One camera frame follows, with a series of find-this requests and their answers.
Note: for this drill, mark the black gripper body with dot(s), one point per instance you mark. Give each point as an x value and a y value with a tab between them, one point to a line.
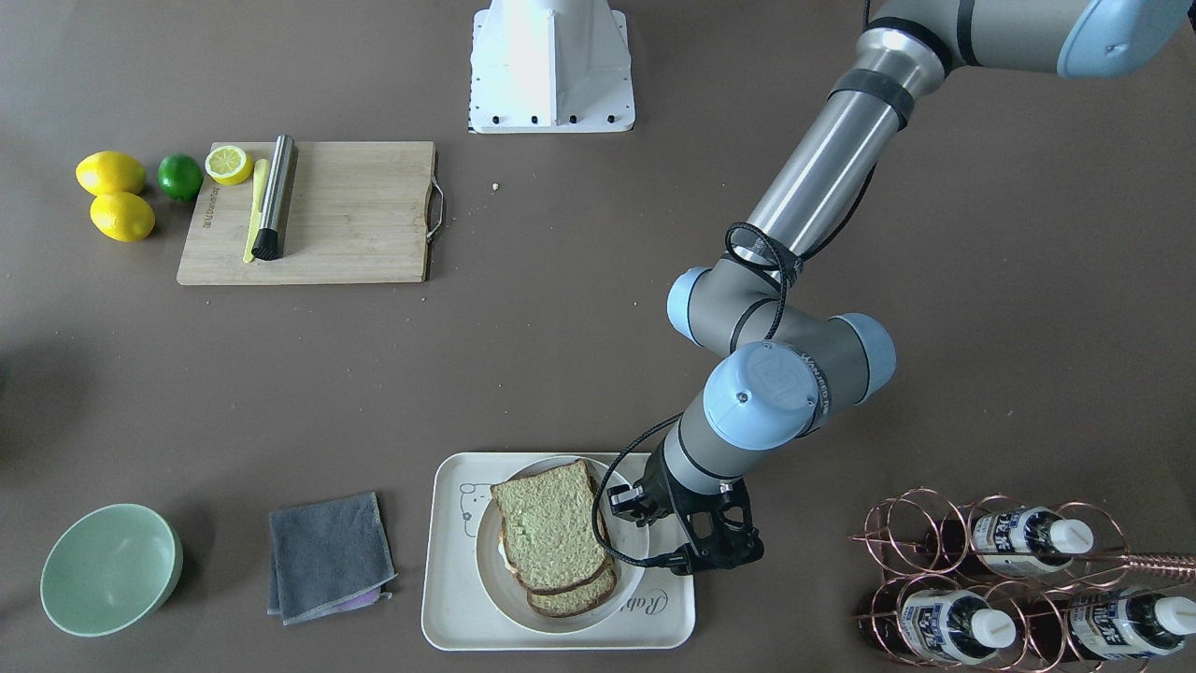
657	488

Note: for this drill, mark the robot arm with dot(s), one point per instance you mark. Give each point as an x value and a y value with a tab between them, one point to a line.
1027	240

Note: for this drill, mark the cream rabbit serving tray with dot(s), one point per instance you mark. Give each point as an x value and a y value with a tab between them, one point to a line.
457	614

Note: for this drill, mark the tea bottle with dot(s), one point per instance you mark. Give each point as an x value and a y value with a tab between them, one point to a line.
1017	543
1132	624
935	627

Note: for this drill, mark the grey folded cloth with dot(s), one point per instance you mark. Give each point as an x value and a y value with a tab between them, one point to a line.
327	558

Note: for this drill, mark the tea bottle front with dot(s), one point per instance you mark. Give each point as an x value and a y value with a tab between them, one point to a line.
1017	543

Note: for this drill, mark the bamboo cutting board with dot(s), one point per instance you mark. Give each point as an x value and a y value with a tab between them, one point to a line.
358	213

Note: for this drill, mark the steel muddler black tip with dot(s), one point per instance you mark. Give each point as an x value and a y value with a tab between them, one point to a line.
267	243

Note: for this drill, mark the yellow plastic knife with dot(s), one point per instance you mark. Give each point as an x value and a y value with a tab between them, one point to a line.
260	176

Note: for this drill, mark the half lemon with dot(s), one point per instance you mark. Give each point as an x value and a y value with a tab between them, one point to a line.
229	165

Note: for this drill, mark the green ceramic bowl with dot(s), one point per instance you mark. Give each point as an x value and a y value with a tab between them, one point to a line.
110	569

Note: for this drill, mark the green lime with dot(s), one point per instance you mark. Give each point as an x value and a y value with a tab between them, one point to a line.
180	177

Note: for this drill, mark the whole lemon lower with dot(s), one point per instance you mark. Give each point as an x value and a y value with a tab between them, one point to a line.
122	216

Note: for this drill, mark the whole lemon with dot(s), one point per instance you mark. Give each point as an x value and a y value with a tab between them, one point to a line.
109	172
122	216

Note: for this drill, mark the whole lemon upper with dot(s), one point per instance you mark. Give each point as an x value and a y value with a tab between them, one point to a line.
109	172

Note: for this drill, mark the copper wire bottle rack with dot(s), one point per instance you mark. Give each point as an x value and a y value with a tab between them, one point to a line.
1002	585

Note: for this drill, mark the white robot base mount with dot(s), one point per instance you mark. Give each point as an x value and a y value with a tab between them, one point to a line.
550	67

